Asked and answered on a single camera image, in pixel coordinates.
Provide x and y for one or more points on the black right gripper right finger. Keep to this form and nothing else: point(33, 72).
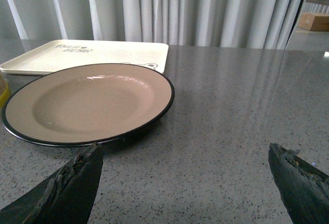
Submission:
point(303, 188)

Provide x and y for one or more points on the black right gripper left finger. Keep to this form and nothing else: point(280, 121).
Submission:
point(66, 196)

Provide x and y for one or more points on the beige plate with black rim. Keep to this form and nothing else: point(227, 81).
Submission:
point(86, 104)

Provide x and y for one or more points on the cream rectangular serving tray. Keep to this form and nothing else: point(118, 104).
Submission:
point(62, 54)

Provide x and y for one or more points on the bamboo steamer with yellow rims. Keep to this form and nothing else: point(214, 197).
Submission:
point(5, 92)

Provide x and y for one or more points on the brown cardboard box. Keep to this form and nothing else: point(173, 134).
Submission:
point(314, 21)

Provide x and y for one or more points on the grey pleated curtain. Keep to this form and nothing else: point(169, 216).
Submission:
point(226, 23)

